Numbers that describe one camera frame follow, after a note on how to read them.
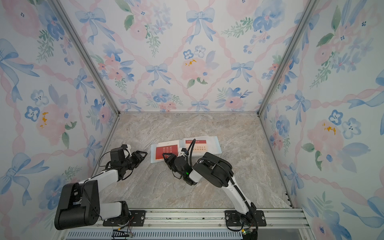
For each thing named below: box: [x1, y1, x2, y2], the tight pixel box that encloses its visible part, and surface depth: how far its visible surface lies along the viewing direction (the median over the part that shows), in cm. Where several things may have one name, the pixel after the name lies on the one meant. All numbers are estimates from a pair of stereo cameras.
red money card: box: [155, 144, 178, 160], surface depth 99 cm
